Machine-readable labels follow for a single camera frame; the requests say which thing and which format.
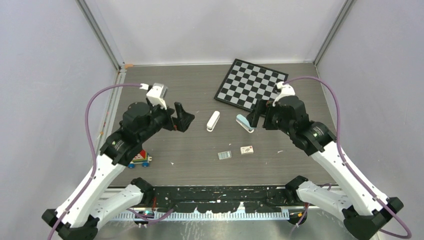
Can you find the black white chessboard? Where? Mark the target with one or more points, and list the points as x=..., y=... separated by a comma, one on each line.
x=247, y=82

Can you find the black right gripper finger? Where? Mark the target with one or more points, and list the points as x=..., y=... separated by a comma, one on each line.
x=253, y=118
x=261, y=108

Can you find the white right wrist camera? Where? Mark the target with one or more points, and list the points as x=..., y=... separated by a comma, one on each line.
x=284, y=90

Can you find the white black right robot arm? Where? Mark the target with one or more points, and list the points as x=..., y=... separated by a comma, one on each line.
x=363, y=209

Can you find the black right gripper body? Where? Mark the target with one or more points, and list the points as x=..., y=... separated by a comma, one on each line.
x=272, y=119

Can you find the colourful wooden toy car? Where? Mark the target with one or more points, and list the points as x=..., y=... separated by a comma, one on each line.
x=143, y=158

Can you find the grey tray of staples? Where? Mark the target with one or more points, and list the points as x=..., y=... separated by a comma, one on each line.
x=224, y=155

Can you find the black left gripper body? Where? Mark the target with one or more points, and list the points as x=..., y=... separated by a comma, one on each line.
x=161, y=118

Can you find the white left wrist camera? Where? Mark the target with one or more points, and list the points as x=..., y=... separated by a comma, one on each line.
x=156, y=95

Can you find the right aluminium corner post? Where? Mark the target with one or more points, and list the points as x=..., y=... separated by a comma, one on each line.
x=337, y=24

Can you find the orange tape piece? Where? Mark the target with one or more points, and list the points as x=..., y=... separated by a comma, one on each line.
x=128, y=66

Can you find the aluminium corner post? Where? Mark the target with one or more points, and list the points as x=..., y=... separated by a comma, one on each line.
x=337, y=24
x=92, y=20

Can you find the left aluminium corner post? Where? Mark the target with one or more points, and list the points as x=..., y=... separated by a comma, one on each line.
x=92, y=20

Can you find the small white domino tile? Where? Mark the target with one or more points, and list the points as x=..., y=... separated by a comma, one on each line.
x=244, y=150

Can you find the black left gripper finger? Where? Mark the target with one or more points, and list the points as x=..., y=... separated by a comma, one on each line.
x=180, y=112
x=182, y=122

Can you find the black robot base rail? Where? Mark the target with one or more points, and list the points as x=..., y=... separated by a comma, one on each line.
x=220, y=199

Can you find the light blue white stapler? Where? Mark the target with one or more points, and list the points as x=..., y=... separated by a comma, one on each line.
x=243, y=122

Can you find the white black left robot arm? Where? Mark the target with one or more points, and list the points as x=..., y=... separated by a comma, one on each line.
x=82, y=215

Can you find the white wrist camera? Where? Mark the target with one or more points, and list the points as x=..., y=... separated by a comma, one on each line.
x=284, y=90
x=156, y=95

